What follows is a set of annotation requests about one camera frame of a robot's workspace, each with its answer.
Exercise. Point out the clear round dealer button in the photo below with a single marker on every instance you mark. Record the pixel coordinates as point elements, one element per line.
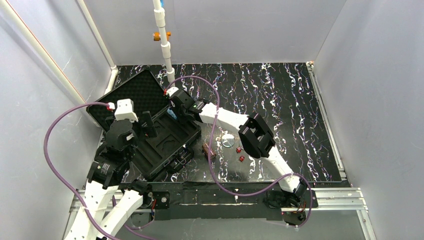
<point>227,140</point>

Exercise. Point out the white corner pipe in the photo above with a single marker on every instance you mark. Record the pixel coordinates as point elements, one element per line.
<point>113,67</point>

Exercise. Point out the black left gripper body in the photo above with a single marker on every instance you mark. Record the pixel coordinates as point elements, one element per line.
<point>142,120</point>

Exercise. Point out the black poker set case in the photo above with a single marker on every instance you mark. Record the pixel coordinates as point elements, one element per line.
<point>172,148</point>

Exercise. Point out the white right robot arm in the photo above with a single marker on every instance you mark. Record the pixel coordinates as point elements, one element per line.
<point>257,139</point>

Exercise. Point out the brown poker chip stack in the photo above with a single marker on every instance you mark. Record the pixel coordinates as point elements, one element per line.
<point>208,152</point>

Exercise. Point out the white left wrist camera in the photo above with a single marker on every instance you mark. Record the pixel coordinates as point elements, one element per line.
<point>125,110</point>

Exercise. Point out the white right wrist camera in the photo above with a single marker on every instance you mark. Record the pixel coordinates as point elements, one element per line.
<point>170,91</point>

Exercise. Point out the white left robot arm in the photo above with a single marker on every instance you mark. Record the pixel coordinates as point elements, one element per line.
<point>93,221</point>

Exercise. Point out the blue poker chip stack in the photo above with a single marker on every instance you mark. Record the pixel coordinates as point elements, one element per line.
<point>171,113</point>

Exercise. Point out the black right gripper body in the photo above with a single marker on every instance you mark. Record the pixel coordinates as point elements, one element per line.
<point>177,100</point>

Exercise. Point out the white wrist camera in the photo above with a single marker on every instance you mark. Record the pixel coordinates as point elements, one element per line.
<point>125,110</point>
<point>170,91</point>

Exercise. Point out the white pvc pole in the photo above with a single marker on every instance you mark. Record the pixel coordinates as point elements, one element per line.
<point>159,14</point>

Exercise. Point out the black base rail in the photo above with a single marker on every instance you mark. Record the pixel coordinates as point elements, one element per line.
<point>205,200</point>

